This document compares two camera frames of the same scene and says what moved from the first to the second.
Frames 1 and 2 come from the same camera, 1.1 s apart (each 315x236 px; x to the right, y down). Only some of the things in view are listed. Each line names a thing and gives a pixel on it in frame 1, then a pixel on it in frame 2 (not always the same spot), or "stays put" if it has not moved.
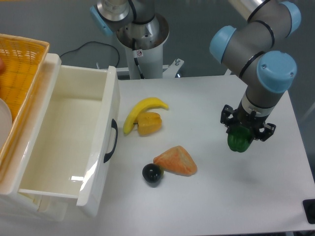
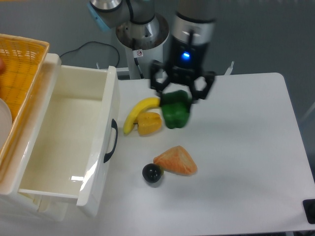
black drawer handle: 114,126 stays put
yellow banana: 142,105 stays put
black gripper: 241,117 to 186,63
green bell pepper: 239,139 to 175,106
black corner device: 309,208 stays put
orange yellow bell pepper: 149,123 stays put
